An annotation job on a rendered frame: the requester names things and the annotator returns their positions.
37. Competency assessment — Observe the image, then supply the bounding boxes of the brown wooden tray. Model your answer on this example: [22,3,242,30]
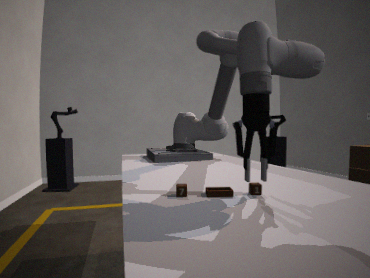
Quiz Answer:
[206,187,234,197]

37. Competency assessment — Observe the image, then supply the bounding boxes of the small brown cube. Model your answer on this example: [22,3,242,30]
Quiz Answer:
[249,182,262,195]
[176,184,187,197]

